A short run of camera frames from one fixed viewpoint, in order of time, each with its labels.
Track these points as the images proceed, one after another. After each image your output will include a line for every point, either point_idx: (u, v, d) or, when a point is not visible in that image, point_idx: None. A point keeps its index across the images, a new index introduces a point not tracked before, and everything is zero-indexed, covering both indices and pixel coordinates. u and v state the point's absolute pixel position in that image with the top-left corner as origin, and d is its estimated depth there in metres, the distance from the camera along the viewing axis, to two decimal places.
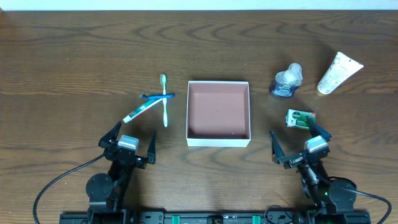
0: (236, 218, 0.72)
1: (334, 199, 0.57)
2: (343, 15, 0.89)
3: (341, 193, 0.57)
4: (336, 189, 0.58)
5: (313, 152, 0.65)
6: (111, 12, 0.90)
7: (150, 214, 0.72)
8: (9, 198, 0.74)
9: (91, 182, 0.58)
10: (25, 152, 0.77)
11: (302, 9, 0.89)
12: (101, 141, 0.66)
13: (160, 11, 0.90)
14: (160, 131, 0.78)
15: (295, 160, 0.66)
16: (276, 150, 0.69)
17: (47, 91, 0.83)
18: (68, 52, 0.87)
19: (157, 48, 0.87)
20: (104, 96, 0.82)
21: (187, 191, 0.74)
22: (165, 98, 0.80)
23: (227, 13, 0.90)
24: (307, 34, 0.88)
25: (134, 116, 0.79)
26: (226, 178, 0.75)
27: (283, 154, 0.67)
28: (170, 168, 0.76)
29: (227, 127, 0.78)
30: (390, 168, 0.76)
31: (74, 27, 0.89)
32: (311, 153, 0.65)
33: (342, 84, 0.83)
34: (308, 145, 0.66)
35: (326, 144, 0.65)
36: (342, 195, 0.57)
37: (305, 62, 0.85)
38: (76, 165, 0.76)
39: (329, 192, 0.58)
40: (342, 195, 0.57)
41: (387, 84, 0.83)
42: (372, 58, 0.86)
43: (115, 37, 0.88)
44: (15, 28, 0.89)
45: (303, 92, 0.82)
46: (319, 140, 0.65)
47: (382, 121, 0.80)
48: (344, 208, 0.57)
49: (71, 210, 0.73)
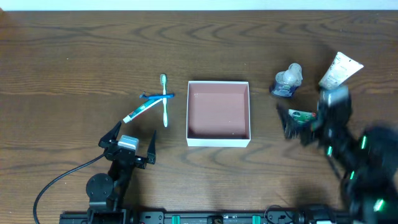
0: (236, 218, 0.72)
1: (391, 157, 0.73)
2: (343, 15, 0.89)
3: (384, 146, 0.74)
4: (378, 143, 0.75)
5: (332, 99, 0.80)
6: (112, 13, 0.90)
7: (150, 214, 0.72)
8: (8, 198, 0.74)
9: (91, 182, 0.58)
10: (25, 152, 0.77)
11: (302, 9, 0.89)
12: (101, 141, 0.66)
13: (160, 11, 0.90)
14: (160, 131, 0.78)
15: (314, 123, 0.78)
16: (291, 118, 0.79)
17: (47, 91, 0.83)
18: (68, 52, 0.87)
19: (157, 48, 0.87)
20: (104, 96, 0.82)
21: (187, 191, 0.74)
22: (165, 98, 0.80)
23: (227, 14, 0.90)
24: (307, 34, 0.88)
25: (134, 116, 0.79)
26: (226, 177, 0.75)
27: (296, 122, 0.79)
28: (170, 168, 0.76)
29: (227, 127, 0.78)
30: None
31: (74, 27, 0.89)
32: (331, 104, 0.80)
33: (342, 84, 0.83)
34: (328, 96, 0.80)
35: (343, 92, 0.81)
36: (392, 153, 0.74)
37: (305, 62, 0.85)
38: (76, 165, 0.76)
39: (382, 152, 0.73)
40: (390, 152, 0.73)
41: (387, 84, 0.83)
42: (372, 58, 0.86)
43: (115, 37, 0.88)
44: (16, 28, 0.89)
45: (303, 92, 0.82)
46: (337, 90, 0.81)
47: (382, 121, 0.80)
48: (388, 162, 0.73)
49: (71, 210, 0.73)
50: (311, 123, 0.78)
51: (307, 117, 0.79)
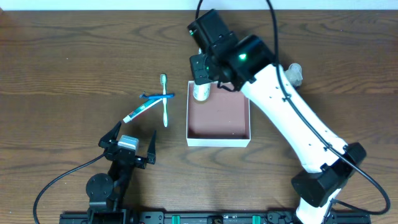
0: (236, 218, 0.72)
1: (209, 30, 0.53)
2: (344, 15, 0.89)
3: (216, 29, 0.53)
4: (216, 45, 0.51)
5: (203, 20, 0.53)
6: (111, 12, 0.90)
7: (150, 214, 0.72)
8: (8, 198, 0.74)
9: (91, 182, 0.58)
10: (25, 152, 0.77)
11: (302, 9, 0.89)
12: (101, 141, 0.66)
13: (160, 11, 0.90)
14: (160, 131, 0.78)
15: (210, 35, 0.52)
16: (209, 32, 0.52)
17: (46, 90, 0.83)
18: (67, 51, 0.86)
19: (157, 48, 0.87)
20: (104, 96, 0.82)
21: (187, 191, 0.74)
22: (165, 98, 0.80)
23: (226, 13, 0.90)
24: (307, 34, 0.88)
25: (134, 116, 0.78)
26: (226, 178, 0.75)
27: (205, 21, 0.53)
28: (170, 168, 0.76)
29: (227, 127, 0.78)
30: (390, 168, 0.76)
31: (73, 27, 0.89)
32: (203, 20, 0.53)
33: (342, 84, 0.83)
34: (196, 25, 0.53)
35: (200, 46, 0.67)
36: (216, 28, 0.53)
37: (305, 62, 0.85)
38: (76, 165, 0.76)
39: (208, 37, 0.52)
40: (215, 28, 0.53)
41: (387, 84, 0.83)
42: (371, 58, 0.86)
43: (115, 37, 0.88)
44: (15, 28, 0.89)
45: (303, 92, 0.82)
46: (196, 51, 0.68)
47: (382, 121, 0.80)
48: (212, 33, 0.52)
49: (72, 210, 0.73)
50: None
51: None
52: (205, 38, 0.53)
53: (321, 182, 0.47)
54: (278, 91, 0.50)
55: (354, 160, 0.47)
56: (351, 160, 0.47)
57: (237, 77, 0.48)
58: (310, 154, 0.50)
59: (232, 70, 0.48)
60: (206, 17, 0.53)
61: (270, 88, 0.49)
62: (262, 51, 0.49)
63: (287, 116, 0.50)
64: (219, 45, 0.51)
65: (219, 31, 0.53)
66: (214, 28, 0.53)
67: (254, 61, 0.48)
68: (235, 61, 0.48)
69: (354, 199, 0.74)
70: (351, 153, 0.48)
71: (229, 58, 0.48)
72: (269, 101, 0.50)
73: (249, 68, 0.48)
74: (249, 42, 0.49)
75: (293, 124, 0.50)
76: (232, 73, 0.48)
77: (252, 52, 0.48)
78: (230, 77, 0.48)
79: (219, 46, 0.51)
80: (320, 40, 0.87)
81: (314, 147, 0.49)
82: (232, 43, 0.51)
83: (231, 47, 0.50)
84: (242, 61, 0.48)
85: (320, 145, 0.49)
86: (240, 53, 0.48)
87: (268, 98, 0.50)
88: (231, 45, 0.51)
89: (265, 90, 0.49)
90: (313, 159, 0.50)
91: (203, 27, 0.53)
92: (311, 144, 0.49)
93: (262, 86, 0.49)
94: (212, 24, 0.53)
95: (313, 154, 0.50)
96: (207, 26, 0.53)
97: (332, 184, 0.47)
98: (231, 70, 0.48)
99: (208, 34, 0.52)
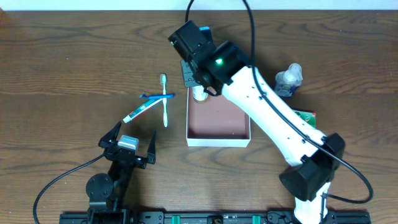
0: (236, 218, 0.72)
1: (188, 39, 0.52)
2: (344, 15, 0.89)
3: (194, 37, 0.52)
4: (196, 55, 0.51)
5: (181, 31, 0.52)
6: (111, 12, 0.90)
7: (150, 214, 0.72)
8: (9, 198, 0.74)
9: (91, 182, 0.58)
10: (25, 152, 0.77)
11: (302, 9, 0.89)
12: (101, 141, 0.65)
13: (160, 11, 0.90)
14: (160, 131, 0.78)
15: (189, 43, 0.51)
16: (188, 42, 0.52)
17: (46, 91, 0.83)
18: (67, 51, 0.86)
19: (157, 48, 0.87)
20: (104, 96, 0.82)
21: (186, 191, 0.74)
22: (165, 98, 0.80)
23: (226, 14, 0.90)
24: (307, 34, 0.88)
25: (134, 116, 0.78)
26: (226, 178, 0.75)
27: (183, 31, 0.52)
28: (170, 168, 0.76)
29: (227, 127, 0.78)
30: (390, 168, 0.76)
31: (74, 27, 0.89)
32: (181, 30, 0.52)
33: (342, 84, 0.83)
34: (175, 36, 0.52)
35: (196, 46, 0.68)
36: (194, 37, 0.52)
37: (305, 62, 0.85)
38: (76, 165, 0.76)
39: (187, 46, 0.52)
40: (194, 36, 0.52)
41: (387, 84, 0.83)
42: (372, 58, 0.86)
43: (115, 37, 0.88)
44: (15, 28, 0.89)
45: (303, 92, 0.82)
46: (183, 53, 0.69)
47: (382, 121, 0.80)
48: (191, 42, 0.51)
49: (72, 210, 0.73)
50: (311, 123, 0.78)
51: (307, 117, 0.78)
52: (185, 47, 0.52)
53: (302, 172, 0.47)
54: (255, 90, 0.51)
55: (332, 149, 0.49)
56: (329, 150, 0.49)
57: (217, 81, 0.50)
58: (292, 147, 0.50)
59: (212, 77, 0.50)
60: (185, 27, 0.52)
61: (247, 87, 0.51)
62: (238, 55, 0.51)
63: (265, 113, 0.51)
64: (199, 53, 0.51)
65: (197, 39, 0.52)
66: (191, 37, 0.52)
67: (230, 65, 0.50)
68: (214, 70, 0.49)
69: (354, 199, 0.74)
70: (328, 143, 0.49)
71: (209, 67, 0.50)
72: (247, 101, 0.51)
73: (226, 72, 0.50)
74: (226, 49, 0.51)
75: (272, 121, 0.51)
76: (211, 78, 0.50)
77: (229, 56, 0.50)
78: (212, 83, 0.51)
79: (198, 55, 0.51)
80: (320, 40, 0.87)
81: (293, 141, 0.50)
82: (211, 50, 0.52)
83: (211, 55, 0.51)
84: (221, 67, 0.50)
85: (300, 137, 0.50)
86: (218, 61, 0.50)
87: (245, 97, 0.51)
88: (210, 52, 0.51)
89: (242, 89, 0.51)
90: (295, 152, 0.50)
91: (181, 36, 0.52)
92: (290, 137, 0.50)
93: (240, 86, 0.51)
94: (190, 33, 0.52)
95: (294, 147, 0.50)
96: (185, 35, 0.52)
97: (313, 173, 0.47)
98: (211, 76, 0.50)
99: (187, 43, 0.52)
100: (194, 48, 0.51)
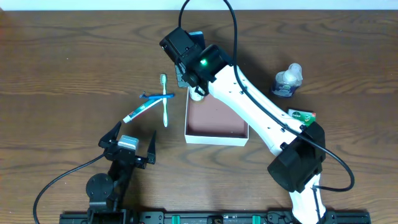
0: (236, 218, 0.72)
1: (176, 43, 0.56)
2: (344, 15, 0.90)
3: (183, 42, 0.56)
4: (184, 57, 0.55)
5: (171, 37, 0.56)
6: (111, 12, 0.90)
7: (150, 214, 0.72)
8: (9, 198, 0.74)
9: (91, 182, 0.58)
10: (25, 152, 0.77)
11: (302, 9, 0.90)
12: (101, 141, 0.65)
13: (160, 11, 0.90)
14: (160, 131, 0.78)
15: (178, 48, 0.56)
16: (177, 45, 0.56)
17: (46, 90, 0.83)
18: (67, 51, 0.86)
19: (157, 48, 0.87)
20: (104, 96, 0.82)
21: (186, 191, 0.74)
22: (165, 98, 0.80)
23: (225, 14, 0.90)
24: (307, 34, 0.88)
25: (134, 116, 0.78)
26: (226, 178, 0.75)
27: (173, 37, 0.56)
28: (170, 168, 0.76)
29: (227, 126, 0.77)
30: (389, 168, 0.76)
31: (74, 27, 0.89)
32: (170, 36, 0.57)
33: (342, 84, 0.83)
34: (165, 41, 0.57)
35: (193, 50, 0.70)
36: (183, 41, 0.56)
37: (305, 62, 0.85)
38: (76, 165, 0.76)
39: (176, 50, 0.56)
40: (182, 40, 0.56)
41: (387, 84, 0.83)
42: (371, 58, 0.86)
43: (115, 37, 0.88)
44: (15, 28, 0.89)
45: (303, 92, 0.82)
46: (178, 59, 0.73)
47: (382, 121, 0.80)
48: (180, 45, 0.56)
49: (71, 210, 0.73)
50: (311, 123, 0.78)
51: (307, 117, 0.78)
52: (173, 51, 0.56)
53: (282, 159, 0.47)
54: (237, 86, 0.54)
55: (311, 135, 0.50)
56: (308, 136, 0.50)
57: (202, 80, 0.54)
58: (275, 136, 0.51)
59: (198, 77, 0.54)
60: (174, 33, 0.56)
61: (228, 83, 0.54)
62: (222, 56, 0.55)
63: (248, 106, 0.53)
64: (186, 56, 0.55)
65: (185, 43, 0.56)
66: (180, 41, 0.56)
67: (214, 65, 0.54)
68: (199, 70, 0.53)
69: (354, 198, 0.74)
70: (306, 130, 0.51)
71: (195, 68, 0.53)
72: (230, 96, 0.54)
73: (211, 71, 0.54)
74: (211, 51, 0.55)
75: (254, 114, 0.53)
76: (198, 78, 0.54)
77: (213, 58, 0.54)
78: (198, 83, 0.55)
79: (186, 58, 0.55)
80: (320, 40, 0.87)
81: (274, 130, 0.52)
82: (198, 53, 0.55)
83: (197, 58, 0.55)
84: (206, 66, 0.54)
85: (279, 126, 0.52)
86: (203, 62, 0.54)
87: (228, 93, 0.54)
88: (197, 55, 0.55)
89: (225, 86, 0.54)
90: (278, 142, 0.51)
91: (171, 41, 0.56)
92: (270, 127, 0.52)
93: (222, 83, 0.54)
94: (179, 38, 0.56)
95: (276, 135, 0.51)
96: (174, 40, 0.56)
97: (293, 159, 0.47)
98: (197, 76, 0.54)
99: (176, 47, 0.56)
100: (183, 52, 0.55)
